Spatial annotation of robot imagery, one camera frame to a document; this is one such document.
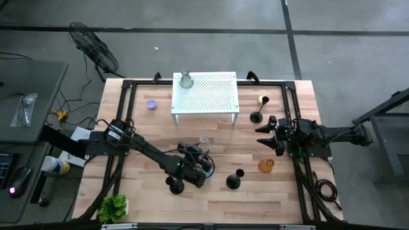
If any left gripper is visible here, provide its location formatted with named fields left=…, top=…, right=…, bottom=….
left=172, top=142, right=215, bottom=190

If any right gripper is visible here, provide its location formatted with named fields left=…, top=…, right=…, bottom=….
left=254, top=115, right=293, bottom=157

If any clear glass candlestick holder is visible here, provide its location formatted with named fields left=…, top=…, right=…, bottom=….
left=198, top=136, right=211, bottom=151

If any slim black candlestick holder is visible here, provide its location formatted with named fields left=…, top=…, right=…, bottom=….
left=249, top=95, right=270, bottom=125

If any amber glass candlestick holder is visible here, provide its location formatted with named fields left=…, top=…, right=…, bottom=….
left=258, top=158, right=275, bottom=174

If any black wide-base candlestick holder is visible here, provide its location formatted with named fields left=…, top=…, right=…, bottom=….
left=165, top=176, right=185, bottom=196
left=226, top=168, right=245, bottom=190

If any grey glass candlestick holder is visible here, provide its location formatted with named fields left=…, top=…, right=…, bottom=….
left=178, top=68, right=195, bottom=89

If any white perforated shelf riser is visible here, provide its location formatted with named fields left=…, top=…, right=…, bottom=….
left=171, top=71, right=240, bottom=125

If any green plant in white pot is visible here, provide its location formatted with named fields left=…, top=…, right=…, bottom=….
left=97, top=194, right=129, bottom=224

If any white cardboard box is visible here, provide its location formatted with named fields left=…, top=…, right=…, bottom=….
left=59, top=126, right=93, bottom=168

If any yellow power plug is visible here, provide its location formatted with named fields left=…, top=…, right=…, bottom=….
left=51, top=108, right=70, bottom=122

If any white yellow wipes canister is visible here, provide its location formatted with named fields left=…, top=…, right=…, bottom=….
left=40, top=155, right=70, bottom=175

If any black floor fan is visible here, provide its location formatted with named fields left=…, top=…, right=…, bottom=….
left=66, top=21, right=126, bottom=82

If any grey desk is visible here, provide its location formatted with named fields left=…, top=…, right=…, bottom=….
left=0, top=59, right=70, bottom=224

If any clear plastic bag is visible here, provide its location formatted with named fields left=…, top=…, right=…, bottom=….
left=10, top=93, right=38, bottom=128

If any black computer mouse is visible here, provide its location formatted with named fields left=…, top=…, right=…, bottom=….
left=8, top=165, right=32, bottom=199

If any keyboard with lit keys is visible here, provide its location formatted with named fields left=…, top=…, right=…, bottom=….
left=0, top=152, right=19, bottom=190

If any black aluminium table frame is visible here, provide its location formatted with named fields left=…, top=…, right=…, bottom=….
left=76, top=70, right=344, bottom=224

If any coiled black cable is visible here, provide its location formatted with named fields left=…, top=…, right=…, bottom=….
left=313, top=171, right=343, bottom=211

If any silver bracket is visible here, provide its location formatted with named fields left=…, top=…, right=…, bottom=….
left=101, top=223, right=138, bottom=230
left=279, top=224, right=316, bottom=230

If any black desk frame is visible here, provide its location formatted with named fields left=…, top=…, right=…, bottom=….
left=352, top=88, right=409, bottom=186

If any black floor cable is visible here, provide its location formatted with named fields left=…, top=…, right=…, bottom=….
left=57, top=52, right=100, bottom=128

